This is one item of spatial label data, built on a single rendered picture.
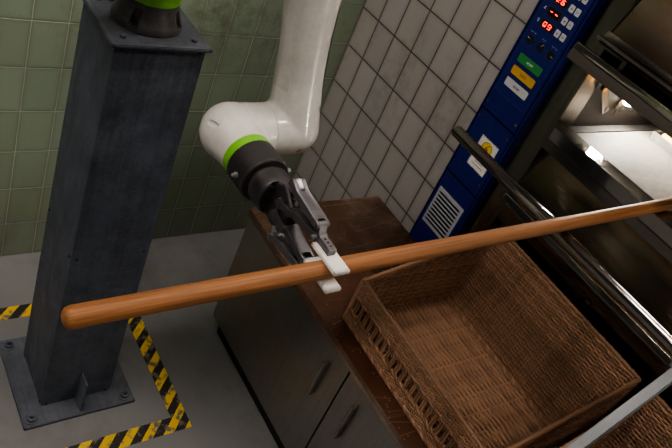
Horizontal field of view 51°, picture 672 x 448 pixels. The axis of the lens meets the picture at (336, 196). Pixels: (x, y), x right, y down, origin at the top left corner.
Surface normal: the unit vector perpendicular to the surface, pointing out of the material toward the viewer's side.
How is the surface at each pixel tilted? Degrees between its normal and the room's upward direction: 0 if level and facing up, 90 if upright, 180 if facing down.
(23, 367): 0
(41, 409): 0
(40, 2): 90
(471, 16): 90
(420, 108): 90
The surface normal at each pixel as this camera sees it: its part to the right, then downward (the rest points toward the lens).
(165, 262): 0.35, -0.76
